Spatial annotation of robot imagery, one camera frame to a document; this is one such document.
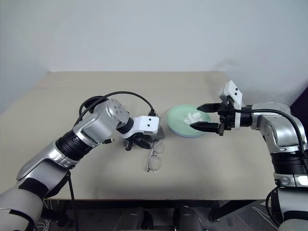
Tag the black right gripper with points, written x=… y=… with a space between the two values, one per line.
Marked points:
x=225 y=118

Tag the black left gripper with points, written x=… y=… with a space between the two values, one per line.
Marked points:
x=137 y=139

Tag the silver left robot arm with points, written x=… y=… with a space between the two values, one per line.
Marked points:
x=91 y=127

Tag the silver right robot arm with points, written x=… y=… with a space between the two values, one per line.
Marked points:
x=272 y=120

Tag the grey glasses case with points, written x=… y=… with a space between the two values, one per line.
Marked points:
x=160 y=135

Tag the crumpled white tissue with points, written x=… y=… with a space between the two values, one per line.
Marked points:
x=192 y=117

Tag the pale blue plate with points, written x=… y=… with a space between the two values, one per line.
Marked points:
x=185 y=135

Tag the green plate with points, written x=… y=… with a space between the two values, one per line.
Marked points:
x=178 y=118

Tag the dark rounded shape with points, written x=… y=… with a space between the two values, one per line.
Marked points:
x=191 y=217

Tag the dark purple panel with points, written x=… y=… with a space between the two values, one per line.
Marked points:
x=300 y=96

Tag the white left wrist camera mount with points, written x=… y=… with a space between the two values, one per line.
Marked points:
x=148 y=122

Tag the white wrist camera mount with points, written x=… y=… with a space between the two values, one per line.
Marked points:
x=148 y=122
x=232 y=92

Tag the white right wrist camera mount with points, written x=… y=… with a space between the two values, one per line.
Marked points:
x=232 y=92

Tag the black table leg frame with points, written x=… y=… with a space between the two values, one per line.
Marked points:
x=222 y=209

